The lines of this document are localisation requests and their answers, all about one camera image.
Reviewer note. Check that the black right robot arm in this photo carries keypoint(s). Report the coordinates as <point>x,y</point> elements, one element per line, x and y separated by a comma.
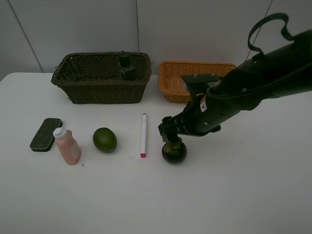
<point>215,99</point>

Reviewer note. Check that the green lime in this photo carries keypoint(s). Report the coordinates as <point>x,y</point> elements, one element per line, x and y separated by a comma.
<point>105,140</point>

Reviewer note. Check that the pink lotion bottle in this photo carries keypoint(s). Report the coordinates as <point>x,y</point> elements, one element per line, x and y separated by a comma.
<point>67,145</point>

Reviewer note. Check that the black square bottle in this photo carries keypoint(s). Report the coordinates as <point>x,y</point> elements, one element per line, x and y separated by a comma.
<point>126,69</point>

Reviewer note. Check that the black whiteboard eraser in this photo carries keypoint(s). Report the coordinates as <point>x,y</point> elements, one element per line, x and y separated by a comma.
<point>44,139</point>

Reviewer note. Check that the dark purple mangosteen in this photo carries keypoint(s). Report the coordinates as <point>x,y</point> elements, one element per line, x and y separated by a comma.
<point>174,152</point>

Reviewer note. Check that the white pink-capped marker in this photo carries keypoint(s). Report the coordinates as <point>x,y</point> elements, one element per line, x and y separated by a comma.
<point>143,136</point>

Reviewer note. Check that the dark brown wicker basket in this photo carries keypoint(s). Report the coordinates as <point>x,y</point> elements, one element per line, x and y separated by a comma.
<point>94,78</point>

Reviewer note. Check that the tan wicker basket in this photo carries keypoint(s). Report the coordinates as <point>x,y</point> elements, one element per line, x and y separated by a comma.
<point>170,82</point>

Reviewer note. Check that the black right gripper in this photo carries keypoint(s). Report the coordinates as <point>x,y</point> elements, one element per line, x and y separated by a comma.
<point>189,122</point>

